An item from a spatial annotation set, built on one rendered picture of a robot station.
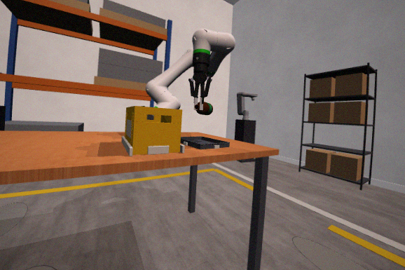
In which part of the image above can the brown bottle with green label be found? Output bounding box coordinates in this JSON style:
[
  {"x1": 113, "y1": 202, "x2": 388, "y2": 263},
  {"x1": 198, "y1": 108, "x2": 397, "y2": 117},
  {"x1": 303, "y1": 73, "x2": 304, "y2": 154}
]
[{"x1": 195, "y1": 102, "x2": 213, "y2": 115}]

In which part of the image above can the yellow crate with dividers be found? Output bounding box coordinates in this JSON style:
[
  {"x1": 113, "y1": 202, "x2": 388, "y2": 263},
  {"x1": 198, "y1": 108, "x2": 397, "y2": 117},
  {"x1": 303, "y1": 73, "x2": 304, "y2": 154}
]
[{"x1": 125, "y1": 106, "x2": 182, "y2": 155}]

